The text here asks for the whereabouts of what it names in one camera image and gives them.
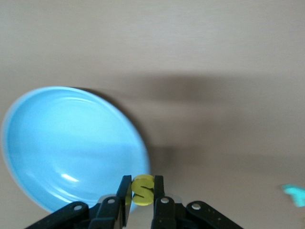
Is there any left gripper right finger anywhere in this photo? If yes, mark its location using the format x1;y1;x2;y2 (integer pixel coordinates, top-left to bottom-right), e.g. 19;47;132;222
150;175;244;229

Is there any blue plate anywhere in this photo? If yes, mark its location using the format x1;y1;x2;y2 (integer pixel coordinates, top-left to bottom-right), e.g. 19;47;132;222
0;86;151;214

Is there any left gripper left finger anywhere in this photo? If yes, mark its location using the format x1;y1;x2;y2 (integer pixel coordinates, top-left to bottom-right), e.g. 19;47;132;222
23;175;133;229

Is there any yellow letter s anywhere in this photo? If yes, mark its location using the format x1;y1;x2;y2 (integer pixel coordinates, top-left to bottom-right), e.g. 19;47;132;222
125;174;155;207

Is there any teal letter y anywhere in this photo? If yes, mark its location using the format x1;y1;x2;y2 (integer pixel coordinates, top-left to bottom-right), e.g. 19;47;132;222
281;183;305;208

